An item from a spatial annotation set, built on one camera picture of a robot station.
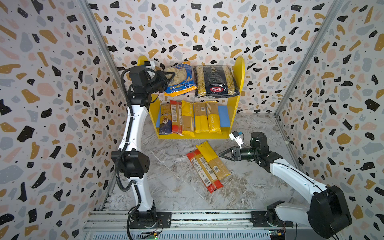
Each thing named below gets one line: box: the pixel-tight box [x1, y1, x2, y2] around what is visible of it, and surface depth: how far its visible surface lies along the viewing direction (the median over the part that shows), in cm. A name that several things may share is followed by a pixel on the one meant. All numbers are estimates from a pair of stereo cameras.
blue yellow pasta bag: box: [159, 102, 172, 135], surface depth 97 cm
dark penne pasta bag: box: [193, 65, 240, 98], surface depth 74 cm
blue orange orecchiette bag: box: [164, 61, 198, 97], surface depth 73 cm
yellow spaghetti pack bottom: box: [205, 101, 222, 134], surface depth 97 cm
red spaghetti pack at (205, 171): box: [186, 149, 224, 194], surface depth 90 cm
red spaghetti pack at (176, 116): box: [170, 100, 184, 136], surface depth 97 cm
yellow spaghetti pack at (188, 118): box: [181, 100, 195, 138], surface depth 97 cm
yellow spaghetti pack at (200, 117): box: [193, 102, 209, 133], surface depth 99 cm
